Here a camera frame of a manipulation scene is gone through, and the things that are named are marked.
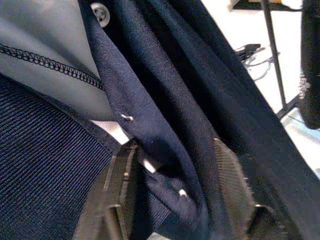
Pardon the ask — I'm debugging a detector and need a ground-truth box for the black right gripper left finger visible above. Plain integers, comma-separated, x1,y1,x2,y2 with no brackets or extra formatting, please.
74,141,141,240

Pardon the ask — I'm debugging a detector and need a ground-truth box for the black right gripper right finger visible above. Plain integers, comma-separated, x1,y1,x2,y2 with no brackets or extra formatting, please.
215,138,286,240

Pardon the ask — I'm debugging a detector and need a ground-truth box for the navy and grey polo shirt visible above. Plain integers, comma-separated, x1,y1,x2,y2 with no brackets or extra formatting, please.
0,0,320,240

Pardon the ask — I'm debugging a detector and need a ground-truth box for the black metal clothes rack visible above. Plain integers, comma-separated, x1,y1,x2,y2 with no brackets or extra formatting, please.
261,0,305,120

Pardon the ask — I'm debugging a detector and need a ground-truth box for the black fabric garment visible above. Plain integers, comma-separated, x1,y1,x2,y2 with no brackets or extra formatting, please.
298,0,320,130

